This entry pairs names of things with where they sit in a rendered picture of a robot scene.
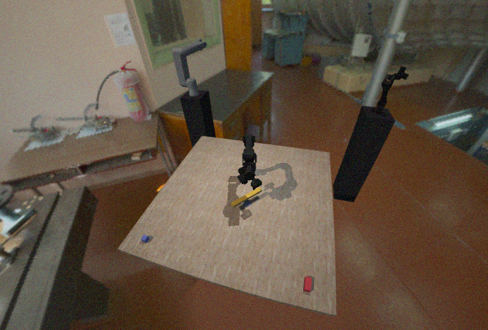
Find red rectangular block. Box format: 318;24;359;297
303;276;312;292

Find small blue block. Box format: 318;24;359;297
141;234;150;243

